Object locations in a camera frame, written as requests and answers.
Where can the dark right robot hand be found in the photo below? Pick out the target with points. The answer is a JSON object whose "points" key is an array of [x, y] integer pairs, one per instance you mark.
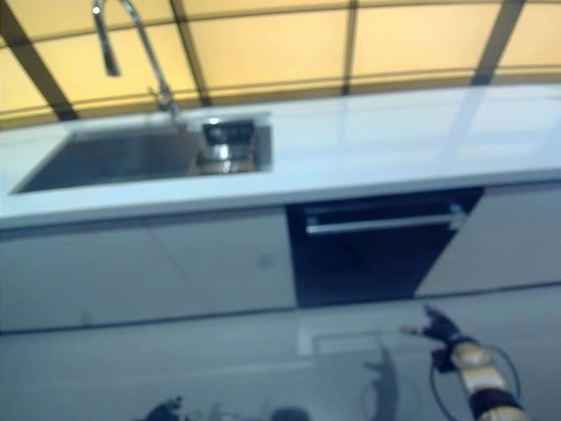
{"points": [[442, 329]]}

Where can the dark left robot hand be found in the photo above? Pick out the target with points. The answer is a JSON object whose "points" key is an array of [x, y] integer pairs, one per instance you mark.
{"points": [[164, 410]]}

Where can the black built-in dishwasher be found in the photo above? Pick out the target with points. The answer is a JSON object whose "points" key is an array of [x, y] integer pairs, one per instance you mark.
{"points": [[372, 267]]}

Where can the dark cabinet plinth strip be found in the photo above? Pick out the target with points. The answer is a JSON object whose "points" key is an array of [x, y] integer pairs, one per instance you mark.
{"points": [[131, 322]]}

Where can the white cabinet door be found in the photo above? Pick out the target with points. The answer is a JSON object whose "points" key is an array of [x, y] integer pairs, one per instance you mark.
{"points": [[504, 241], [79, 276], [236, 263]]}

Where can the black robot left foot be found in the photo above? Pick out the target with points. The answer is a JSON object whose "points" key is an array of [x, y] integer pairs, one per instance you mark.
{"points": [[289, 414]]}

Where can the stainless steel sink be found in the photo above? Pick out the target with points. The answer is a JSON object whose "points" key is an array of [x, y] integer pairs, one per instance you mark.
{"points": [[122, 153]]}

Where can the black dish drying rack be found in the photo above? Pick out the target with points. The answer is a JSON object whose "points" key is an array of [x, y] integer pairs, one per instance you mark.
{"points": [[228, 147]]}

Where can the dark framed yellow window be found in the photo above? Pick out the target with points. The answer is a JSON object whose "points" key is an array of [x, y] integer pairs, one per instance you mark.
{"points": [[285, 44]]}

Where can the chrome gooseneck kitchen faucet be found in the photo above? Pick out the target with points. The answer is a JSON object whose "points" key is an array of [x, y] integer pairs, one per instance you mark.
{"points": [[153, 66]]}

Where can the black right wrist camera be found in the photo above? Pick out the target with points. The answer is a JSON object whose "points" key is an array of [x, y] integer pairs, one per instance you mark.
{"points": [[442, 360]]}

